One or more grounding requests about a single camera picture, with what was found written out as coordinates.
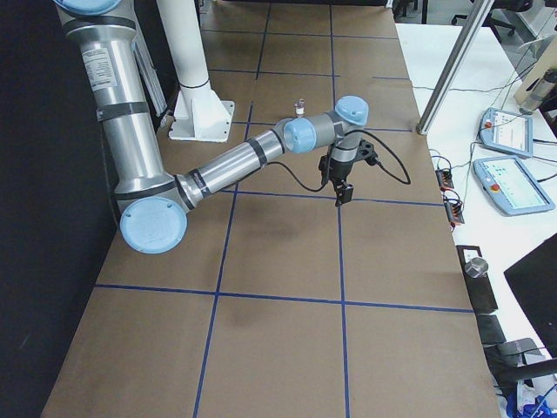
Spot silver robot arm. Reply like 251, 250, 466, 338
56, 1, 377, 254

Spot aluminium frame post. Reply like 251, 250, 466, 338
416, 0, 494, 135

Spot teach pendant tablet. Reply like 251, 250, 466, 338
473, 156, 555, 216
479, 107, 534, 158

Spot black box under cylinder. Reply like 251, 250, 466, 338
456, 245, 498, 314

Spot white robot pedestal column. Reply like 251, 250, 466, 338
157, 0, 235, 143

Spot black office chair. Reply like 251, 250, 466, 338
451, 0, 535, 44

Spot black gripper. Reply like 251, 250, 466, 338
319, 155, 353, 206

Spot silver metal cylinder weight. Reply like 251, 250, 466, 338
464, 257, 489, 279

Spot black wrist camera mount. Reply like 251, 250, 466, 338
353, 139, 378, 166

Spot orange black connector box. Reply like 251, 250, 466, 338
435, 168, 454, 192
443, 197, 465, 227

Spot black monitor corner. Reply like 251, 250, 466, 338
504, 235, 557, 357

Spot near teach pendant tablet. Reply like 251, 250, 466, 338
473, 156, 555, 216

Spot black camera cable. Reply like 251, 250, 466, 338
267, 129, 413, 192

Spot wooden board stand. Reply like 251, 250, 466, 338
514, 34, 556, 114

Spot far teach pendant tablet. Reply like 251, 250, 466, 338
479, 107, 534, 158

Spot near orange black connector box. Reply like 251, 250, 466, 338
443, 197, 465, 227

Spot far orange black connector box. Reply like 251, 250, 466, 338
435, 168, 454, 192

